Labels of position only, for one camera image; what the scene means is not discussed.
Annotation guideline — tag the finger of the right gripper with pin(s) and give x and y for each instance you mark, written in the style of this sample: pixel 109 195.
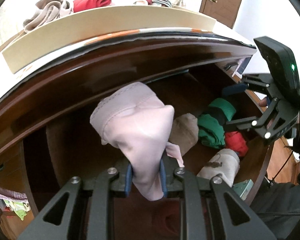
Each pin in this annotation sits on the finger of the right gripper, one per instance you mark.
pixel 242 124
pixel 235 89

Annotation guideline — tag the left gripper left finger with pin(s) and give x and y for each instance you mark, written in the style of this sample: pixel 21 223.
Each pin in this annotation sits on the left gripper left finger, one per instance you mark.
pixel 83 209

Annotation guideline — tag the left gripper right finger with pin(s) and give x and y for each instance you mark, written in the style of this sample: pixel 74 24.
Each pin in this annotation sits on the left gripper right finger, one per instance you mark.
pixel 209 208

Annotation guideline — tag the small red sock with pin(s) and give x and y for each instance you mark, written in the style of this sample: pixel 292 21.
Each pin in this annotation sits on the small red sock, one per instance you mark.
pixel 236 142

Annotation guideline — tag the green underwear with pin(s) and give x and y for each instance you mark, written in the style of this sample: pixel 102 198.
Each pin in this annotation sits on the green underwear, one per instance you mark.
pixel 211 123

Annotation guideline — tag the mauve smooth underwear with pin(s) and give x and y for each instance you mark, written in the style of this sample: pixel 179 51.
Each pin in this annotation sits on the mauve smooth underwear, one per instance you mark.
pixel 137 122

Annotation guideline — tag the bright red underwear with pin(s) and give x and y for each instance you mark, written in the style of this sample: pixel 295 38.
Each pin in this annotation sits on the bright red underwear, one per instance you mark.
pixel 81 5

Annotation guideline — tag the beige pink underwear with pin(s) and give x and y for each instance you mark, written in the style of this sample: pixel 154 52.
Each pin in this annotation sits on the beige pink underwear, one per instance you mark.
pixel 48 11

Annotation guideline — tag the person's right forearm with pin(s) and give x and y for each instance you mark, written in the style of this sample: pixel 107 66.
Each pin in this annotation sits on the person's right forearm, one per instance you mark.
pixel 279 206

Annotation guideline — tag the small teal lock plate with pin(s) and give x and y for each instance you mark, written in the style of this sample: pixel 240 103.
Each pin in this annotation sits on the small teal lock plate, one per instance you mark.
pixel 243 188

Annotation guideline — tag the grey printed rolled sock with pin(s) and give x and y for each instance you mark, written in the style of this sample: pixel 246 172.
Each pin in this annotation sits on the grey printed rolled sock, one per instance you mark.
pixel 224 164

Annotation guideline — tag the beige rolled sock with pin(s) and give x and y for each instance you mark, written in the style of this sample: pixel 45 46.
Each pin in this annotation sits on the beige rolled sock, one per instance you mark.
pixel 184 132

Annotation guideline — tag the brown wooden door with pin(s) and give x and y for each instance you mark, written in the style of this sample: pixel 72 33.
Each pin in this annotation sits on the brown wooden door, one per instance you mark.
pixel 224 11

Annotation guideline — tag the shallow cardboard box tray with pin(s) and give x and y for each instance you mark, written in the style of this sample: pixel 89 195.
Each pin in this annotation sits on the shallow cardboard box tray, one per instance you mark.
pixel 92 23

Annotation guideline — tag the white persimmon print tablecloth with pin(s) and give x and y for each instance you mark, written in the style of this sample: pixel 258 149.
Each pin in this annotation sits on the white persimmon print tablecloth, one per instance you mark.
pixel 9 79

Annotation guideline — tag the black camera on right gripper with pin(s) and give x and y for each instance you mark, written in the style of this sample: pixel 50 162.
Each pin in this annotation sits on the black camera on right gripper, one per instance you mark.
pixel 282 65

